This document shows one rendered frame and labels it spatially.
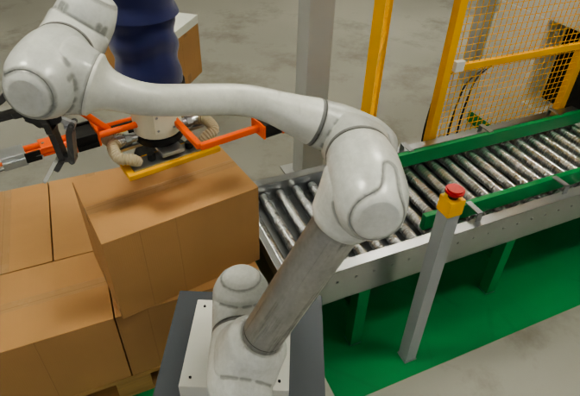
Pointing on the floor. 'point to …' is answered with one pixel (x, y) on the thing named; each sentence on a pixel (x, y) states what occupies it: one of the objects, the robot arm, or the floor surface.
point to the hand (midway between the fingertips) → (15, 160)
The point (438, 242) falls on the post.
